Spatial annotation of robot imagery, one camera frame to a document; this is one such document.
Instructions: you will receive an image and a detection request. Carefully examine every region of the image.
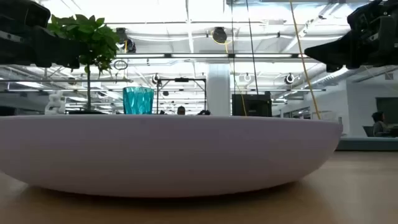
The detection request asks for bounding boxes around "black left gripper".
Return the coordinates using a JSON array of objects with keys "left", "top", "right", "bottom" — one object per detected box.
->
[{"left": 0, "top": 26, "right": 90, "bottom": 69}]

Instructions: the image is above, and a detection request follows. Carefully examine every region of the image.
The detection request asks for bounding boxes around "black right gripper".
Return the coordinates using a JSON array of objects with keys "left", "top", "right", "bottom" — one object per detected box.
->
[{"left": 303, "top": 14, "right": 398, "bottom": 73}]

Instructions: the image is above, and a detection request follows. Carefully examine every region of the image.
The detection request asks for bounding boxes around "teal faceted cup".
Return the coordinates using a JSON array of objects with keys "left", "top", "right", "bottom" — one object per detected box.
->
[{"left": 123, "top": 86, "right": 155, "bottom": 115}]

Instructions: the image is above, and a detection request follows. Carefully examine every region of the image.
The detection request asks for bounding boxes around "lavender plate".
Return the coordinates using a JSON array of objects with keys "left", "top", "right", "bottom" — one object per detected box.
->
[{"left": 0, "top": 114, "right": 343, "bottom": 198}]

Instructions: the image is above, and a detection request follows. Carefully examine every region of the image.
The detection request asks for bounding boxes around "green leafy plant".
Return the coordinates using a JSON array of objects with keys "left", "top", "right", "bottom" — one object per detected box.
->
[{"left": 47, "top": 14, "right": 121, "bottom": 111}]

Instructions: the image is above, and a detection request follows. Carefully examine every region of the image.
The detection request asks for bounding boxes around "black plant pot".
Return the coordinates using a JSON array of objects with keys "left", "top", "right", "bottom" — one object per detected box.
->
[{"left": 68, "top": 109, "right": 106, "bottom": 116}]

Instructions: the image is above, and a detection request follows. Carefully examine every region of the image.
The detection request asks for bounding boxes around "black equipment box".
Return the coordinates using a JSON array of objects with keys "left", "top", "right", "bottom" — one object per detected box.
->
[{"left": 231, "top": 93, "right": 273, "bottom": 118}]

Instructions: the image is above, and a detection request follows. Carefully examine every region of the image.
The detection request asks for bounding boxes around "yellow hanging cable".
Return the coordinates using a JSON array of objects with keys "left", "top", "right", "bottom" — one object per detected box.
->
[{"left": 289, "top": 0, "right": 322, "bottom": 121}]

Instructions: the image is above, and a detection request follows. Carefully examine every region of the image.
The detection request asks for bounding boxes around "black hanging cable loop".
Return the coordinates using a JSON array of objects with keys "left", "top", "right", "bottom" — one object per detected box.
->
[{"left": 113, "top": 59, "right": 128, "bottom": 71}]

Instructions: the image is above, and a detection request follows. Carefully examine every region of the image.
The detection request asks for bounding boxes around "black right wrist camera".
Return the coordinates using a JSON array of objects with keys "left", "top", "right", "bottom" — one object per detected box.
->
[{"left": 347, "top": 0, "right": 385, "bottom": 31}]

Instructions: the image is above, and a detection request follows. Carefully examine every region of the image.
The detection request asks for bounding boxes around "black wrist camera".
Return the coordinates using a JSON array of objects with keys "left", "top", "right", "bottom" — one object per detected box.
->
[
  {"left": 347, "top": 0, "right": 385, "bottom": 31},
  {"left": 0, "top": 0, "right": 51, "bottom": 29}
]

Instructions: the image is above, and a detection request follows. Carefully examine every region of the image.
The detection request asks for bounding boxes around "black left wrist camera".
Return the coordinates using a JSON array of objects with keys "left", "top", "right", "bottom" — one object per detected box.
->
[{"left": 0, "top": 0, "right": 51, "bottom": 29}]

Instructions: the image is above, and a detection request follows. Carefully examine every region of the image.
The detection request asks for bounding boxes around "black metal frame stand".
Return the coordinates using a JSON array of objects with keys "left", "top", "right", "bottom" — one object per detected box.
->
[{"left": 156, "top": 77, "right": 208, "bottom": 115}]

